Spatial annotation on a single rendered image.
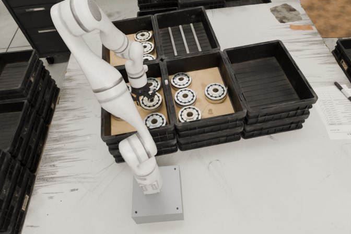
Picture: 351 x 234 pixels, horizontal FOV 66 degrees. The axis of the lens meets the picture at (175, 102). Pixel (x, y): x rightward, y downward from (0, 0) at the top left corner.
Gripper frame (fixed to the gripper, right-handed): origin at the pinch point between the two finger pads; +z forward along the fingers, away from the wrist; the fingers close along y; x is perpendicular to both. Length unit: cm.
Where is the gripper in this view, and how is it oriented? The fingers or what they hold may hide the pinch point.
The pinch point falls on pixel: (144, 102)
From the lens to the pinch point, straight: 124.3
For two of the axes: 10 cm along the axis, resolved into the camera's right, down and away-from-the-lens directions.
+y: 9.9, -1.6, 0.3
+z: 0.8, 6.1, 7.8
